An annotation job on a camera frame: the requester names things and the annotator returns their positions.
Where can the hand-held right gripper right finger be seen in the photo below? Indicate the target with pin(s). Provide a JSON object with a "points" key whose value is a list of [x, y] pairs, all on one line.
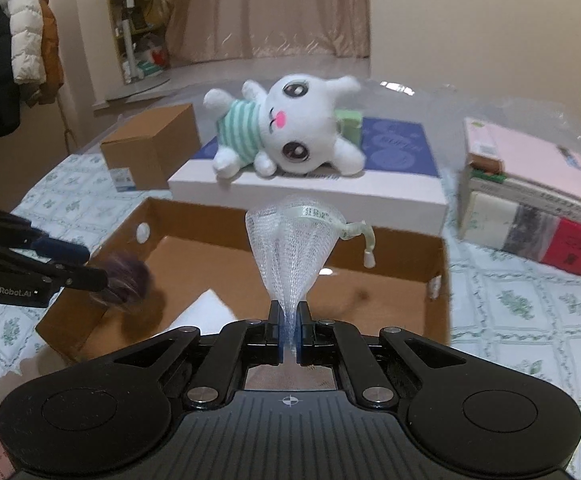
{"points": [[301, 332]]}

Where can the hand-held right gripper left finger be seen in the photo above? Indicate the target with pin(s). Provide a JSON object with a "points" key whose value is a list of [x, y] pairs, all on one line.
{"points": [[276, 332]]}

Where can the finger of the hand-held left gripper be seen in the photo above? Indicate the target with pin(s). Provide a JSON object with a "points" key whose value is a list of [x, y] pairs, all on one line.
{"points": [[65, 252], [85, 278]]}

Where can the purple fluffy pom-pom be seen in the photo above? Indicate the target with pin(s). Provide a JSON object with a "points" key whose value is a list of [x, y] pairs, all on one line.
{"points": [[128, 280]]}

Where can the white mesh bath sponge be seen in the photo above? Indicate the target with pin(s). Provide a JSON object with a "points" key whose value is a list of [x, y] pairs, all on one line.
{"points": [[290, 245]]}

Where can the cardboard tray box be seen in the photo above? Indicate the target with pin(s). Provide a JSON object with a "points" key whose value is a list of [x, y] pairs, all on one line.
{"points": [[210, 265]]}

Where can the white paper sheet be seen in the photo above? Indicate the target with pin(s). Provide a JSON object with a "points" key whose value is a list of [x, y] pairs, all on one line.
{"points": [[210, 310]]}

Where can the white flat box blue lid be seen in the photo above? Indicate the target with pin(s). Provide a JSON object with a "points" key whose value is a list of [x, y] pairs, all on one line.
{"points": [[320, 195]]}

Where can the small closed cardboard box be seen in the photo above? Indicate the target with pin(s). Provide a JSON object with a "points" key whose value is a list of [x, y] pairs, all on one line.
{"points": [[155, 140]]}

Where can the floral printed bedsheet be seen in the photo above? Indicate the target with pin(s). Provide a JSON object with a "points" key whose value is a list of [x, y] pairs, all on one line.
{"points": [[495, 310]]}

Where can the brown coat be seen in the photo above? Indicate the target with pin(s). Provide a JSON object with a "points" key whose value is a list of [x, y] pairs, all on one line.
{"points": [[50, 45]]}

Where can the white plush bunny toy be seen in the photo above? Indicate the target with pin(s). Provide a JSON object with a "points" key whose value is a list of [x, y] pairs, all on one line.
{"points": [[295, 120]]}

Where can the small green box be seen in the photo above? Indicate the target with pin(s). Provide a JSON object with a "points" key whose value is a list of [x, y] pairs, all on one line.
{"points": [[349, 122]]}

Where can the clear wrapped pack red label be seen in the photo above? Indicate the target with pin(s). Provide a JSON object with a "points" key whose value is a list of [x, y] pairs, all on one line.
{"points": [[495, 225]]}

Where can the white puffer jacket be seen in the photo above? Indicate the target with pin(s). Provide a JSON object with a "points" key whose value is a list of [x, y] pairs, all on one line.
{"points": [[23, 25]]}

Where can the pink flat box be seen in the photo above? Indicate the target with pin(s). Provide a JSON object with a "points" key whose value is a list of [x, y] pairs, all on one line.
{"points": [[530, 155]]}

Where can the beige curtain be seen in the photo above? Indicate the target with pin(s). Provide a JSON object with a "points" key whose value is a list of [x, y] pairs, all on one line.
{"points": [[270, 5]]}

